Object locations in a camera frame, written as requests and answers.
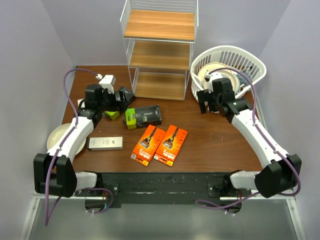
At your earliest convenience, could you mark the aluminium frame rail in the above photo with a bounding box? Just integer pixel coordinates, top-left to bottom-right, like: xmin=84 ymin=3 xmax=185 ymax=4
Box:
xmin=20 ymin=194 xmax=306 ymax=240

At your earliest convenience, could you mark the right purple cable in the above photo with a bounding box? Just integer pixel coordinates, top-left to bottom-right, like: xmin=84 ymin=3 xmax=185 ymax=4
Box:
xmin=194 ymin=67 xmax=302 ymax=211

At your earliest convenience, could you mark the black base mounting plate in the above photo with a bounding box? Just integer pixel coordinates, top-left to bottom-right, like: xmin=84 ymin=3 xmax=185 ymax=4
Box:
xmin=75 ymin=172 xmax=251 ymax=209

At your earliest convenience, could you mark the white small box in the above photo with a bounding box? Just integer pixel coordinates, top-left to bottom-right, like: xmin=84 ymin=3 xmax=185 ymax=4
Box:
xmin=77 ymin=98 xmax=85 ymax=108

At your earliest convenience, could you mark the purple cable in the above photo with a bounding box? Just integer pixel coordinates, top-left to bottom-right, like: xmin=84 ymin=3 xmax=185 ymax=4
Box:
xmin=44 ymin=68 xmax=104 ymax=227
xmin=194 ymin=67 xmax=302 ymax=211

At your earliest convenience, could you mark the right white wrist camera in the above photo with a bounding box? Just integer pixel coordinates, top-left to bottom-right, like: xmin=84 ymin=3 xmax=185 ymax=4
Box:
xmin=203 ymin=73 xmax=214 ymax=93

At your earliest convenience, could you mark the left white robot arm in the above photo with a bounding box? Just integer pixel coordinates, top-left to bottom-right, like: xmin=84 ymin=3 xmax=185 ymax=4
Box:
xmin=33 ymin=83 xmax=136 ymax=198

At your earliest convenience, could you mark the cream plate on table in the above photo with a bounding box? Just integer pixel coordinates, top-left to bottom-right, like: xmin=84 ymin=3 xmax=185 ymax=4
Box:
xmin=46 ymin=123 xmax=87 ymax=158

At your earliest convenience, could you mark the black green razor box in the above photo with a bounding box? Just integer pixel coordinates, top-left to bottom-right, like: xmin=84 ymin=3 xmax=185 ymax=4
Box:
xmin=122 ymin=104 xmax=162 ymax=130

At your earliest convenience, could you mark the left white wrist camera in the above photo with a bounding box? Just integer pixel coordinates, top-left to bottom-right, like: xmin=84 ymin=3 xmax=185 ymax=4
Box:
xmin=95 ymin=74 xmax=116 ymax=94

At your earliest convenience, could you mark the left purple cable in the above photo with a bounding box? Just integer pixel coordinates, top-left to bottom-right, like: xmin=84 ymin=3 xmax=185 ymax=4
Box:
xmin=44 ymin=68 xmax=104 ymax=227

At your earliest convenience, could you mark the white plastic slatted basket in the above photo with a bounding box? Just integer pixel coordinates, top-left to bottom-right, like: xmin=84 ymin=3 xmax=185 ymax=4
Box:
xmin=190 ymin=45 xmax=267 ymax=99

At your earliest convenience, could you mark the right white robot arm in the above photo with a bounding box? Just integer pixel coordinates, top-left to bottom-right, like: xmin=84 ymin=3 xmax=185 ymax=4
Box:
xmin=196 ymin=78 xmax=302 ymax=198

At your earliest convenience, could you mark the silver grey flat box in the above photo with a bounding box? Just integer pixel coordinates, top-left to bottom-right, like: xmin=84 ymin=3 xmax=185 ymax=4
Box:
xmin=87 ymin=136 xmax=123 ymax=151

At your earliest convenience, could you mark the white wire wooden shelf unit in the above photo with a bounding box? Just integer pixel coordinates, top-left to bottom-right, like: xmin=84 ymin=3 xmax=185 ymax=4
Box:
xmin=120 ymin=0 xmax=199 ymax=101

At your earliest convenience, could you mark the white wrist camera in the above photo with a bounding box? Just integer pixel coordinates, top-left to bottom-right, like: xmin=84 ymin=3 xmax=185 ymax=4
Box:
xmin=203 ymin=73 xmax=214 ymax=93
xmin=95 ymin=74 xmax=116 ymax=94

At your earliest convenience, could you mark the orange razor box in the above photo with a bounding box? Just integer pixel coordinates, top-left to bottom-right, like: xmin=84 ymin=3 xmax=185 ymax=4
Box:
xmin=153 ymin=125 xmax=188 ymax=167
xmin=130 ymin=125 xmax=166 ymax=167

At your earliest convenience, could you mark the grey object in basket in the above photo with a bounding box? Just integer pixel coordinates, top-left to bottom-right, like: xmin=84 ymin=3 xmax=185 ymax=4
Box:
xmin=236 ymin=71 xmax=252 ymax=88

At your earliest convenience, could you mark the blue ringed plate in basket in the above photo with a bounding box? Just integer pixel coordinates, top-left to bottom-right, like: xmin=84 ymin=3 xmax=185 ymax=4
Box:
xmin=218 ymin=70 xmax=240 ymax=95

